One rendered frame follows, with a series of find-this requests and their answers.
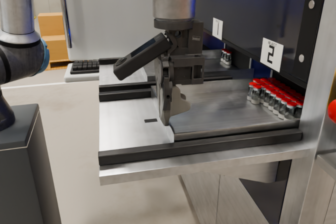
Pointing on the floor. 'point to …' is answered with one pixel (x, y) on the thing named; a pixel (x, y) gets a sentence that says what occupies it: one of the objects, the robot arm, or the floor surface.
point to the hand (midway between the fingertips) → (162, 120)
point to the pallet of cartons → (54, 38)
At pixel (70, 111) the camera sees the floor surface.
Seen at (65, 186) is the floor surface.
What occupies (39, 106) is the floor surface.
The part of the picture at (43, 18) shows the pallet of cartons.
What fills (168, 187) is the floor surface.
